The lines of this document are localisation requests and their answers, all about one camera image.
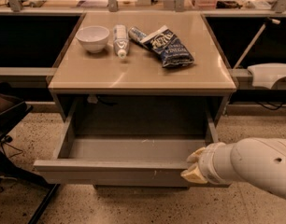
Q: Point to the clear plastic water bottle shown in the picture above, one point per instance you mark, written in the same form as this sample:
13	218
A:
120	40

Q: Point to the white ceramic bowl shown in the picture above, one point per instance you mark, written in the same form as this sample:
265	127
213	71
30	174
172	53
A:
93	38

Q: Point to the grey top drawer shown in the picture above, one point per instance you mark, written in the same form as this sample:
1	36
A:
130	141

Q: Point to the dark clutter on shelf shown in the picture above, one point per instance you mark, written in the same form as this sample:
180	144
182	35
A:
228	4

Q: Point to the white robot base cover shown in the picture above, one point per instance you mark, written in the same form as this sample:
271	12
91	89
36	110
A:
266	75

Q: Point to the blue vinegar chip bag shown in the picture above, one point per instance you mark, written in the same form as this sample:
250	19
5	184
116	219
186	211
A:
165	44

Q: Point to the grey drawer cabinet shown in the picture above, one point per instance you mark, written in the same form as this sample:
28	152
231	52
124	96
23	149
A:
95	77

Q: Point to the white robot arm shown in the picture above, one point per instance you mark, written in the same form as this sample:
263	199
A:
260	162

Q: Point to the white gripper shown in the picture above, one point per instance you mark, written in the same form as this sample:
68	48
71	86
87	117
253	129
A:
207	164

